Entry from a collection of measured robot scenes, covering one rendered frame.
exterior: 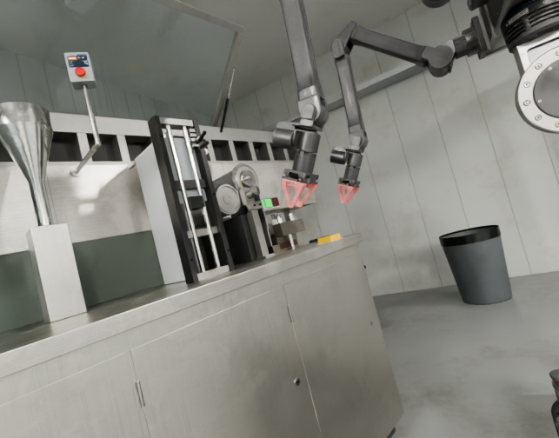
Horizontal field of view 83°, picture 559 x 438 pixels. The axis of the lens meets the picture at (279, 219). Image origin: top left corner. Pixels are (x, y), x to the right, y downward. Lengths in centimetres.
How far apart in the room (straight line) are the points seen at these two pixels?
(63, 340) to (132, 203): 85
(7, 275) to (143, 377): 69
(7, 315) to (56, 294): 28
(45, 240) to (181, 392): 57
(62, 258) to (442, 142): 353
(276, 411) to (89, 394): 51
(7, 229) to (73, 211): 20
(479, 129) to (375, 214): 134
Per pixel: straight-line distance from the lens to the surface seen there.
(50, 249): 111
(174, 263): 128
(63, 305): 111
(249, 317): 97
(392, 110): 400
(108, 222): 144
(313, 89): 88
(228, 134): 191
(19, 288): 136
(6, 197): 141
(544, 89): 101
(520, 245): 394
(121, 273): 143
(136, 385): 83
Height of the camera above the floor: 97
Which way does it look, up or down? 3 degrees up
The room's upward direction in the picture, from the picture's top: 15 degrees counter-clockwise
